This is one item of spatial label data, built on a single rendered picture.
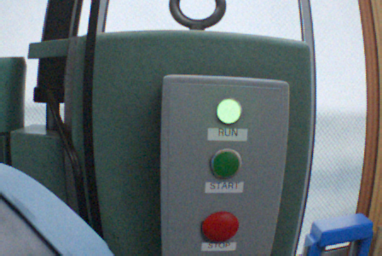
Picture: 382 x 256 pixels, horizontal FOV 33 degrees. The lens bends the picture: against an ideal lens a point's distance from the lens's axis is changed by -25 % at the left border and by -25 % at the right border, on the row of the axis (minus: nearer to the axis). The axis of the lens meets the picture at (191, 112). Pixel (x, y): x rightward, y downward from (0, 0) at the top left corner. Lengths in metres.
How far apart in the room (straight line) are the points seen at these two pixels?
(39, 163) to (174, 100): 0.19
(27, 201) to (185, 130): 0.46
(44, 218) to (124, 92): 0.52
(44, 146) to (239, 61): 0.21
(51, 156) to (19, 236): 0.59
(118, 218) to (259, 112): 0.17
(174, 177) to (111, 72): 0.12
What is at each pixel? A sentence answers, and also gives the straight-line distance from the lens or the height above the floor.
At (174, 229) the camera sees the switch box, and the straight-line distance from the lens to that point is 0.66.
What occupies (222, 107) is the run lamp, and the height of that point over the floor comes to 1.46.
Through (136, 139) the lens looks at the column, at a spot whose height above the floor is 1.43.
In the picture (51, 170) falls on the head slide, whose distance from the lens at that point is 0.77.
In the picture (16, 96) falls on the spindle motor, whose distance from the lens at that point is 0.82.
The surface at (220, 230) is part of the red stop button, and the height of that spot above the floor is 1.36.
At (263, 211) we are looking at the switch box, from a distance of 0.65.
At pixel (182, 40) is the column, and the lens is 0.71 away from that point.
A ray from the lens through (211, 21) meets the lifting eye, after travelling 0.81.
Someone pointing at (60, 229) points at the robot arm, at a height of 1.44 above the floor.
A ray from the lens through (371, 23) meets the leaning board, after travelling 2.18.
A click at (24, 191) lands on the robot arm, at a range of 0.20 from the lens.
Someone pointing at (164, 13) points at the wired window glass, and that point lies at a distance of 2.22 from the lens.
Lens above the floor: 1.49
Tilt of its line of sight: 3 degrees down
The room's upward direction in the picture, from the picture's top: 2 degrees clockwise
